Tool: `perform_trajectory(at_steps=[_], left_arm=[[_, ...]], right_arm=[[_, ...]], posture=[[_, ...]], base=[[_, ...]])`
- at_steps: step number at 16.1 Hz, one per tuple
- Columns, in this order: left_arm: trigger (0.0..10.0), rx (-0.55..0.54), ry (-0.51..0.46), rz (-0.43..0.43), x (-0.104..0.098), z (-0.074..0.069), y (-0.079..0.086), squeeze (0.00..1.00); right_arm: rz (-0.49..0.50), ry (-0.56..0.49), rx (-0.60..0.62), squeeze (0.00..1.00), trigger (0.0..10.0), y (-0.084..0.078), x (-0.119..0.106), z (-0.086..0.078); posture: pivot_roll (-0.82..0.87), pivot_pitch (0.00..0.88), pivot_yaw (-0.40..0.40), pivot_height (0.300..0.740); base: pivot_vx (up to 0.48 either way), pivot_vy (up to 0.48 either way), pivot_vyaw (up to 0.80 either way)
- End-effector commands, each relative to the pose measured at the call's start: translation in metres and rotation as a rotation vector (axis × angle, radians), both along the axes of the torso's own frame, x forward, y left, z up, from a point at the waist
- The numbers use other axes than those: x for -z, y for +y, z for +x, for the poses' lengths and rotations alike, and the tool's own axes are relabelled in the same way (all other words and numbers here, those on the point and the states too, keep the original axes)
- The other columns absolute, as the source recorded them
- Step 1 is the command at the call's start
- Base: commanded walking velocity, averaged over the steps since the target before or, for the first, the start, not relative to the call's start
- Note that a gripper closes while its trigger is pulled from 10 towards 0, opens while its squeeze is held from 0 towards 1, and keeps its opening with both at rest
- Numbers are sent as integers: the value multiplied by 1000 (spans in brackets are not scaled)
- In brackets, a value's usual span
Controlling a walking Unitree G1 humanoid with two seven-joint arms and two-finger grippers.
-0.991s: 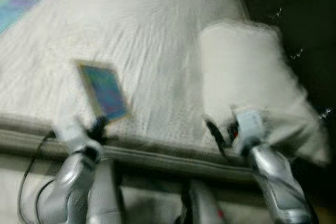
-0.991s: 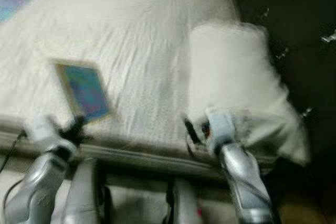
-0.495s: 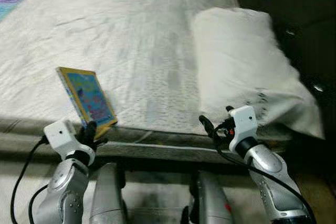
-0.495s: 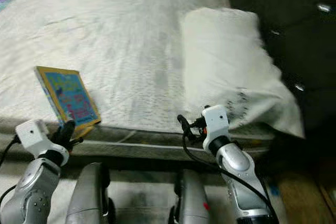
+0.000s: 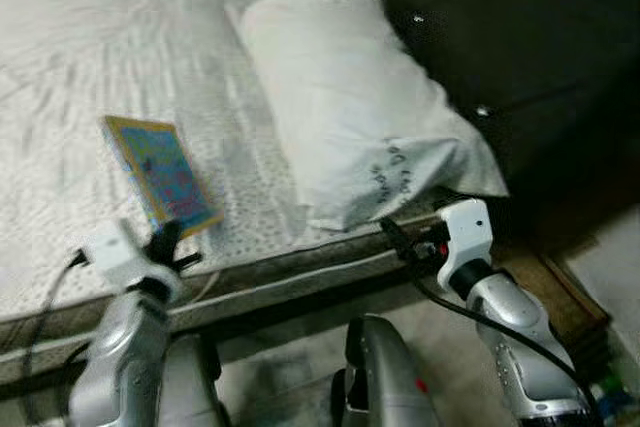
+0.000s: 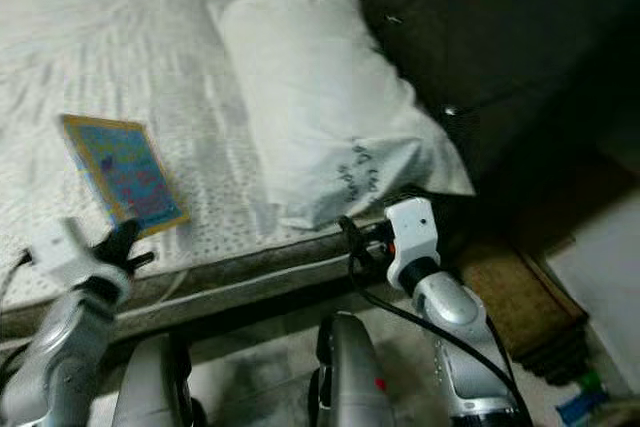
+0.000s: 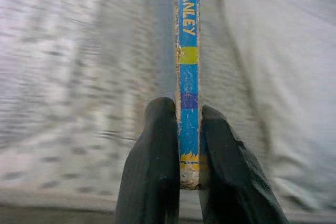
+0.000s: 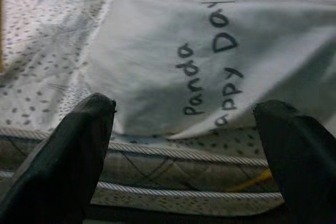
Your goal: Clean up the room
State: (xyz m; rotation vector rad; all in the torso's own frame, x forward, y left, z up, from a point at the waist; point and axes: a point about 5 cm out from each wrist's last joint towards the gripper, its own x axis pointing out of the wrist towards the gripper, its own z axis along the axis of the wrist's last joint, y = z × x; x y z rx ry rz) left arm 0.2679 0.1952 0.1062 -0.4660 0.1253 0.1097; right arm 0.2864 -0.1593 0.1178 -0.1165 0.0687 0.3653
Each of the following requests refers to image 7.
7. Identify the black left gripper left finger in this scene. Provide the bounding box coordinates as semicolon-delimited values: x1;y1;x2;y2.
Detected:
114;97;182;224

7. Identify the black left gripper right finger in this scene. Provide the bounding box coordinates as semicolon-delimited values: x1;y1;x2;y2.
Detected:
198;105;289;224

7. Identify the yellow blue children's book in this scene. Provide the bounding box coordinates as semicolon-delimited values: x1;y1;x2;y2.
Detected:
173;0;203;190

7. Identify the grey quilted mattress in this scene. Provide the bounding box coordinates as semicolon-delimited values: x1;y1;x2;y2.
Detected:
0;0;176;209

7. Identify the white pillow with lettering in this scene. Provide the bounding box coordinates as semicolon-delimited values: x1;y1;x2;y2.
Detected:
199;0;336;209

